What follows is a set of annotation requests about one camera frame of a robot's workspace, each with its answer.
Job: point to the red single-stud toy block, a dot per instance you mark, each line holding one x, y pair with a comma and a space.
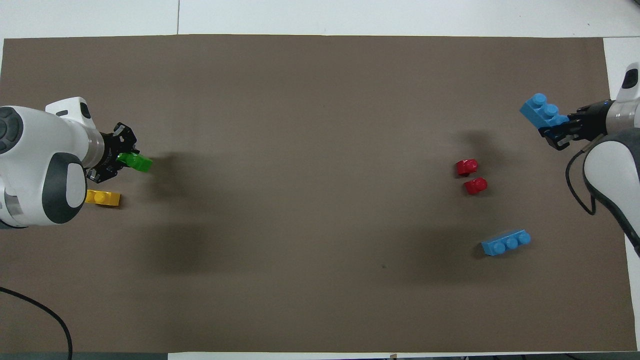
466, 167
475, 186

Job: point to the blue three-stud toy block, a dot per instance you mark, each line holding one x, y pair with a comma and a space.
542, 111
505, 243

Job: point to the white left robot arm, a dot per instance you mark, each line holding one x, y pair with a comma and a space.
40, 150

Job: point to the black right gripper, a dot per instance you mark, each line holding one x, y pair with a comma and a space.
594, 122

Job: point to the yellow two-stud toy block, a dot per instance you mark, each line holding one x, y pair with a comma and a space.
102, 198

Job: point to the green two-stud toy block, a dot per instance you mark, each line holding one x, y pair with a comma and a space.
136, 162

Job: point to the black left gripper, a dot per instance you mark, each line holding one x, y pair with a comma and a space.
109, 150

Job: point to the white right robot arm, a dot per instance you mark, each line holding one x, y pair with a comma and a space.
615, 170

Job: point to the brown table mat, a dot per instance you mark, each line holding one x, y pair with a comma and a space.
320, 200

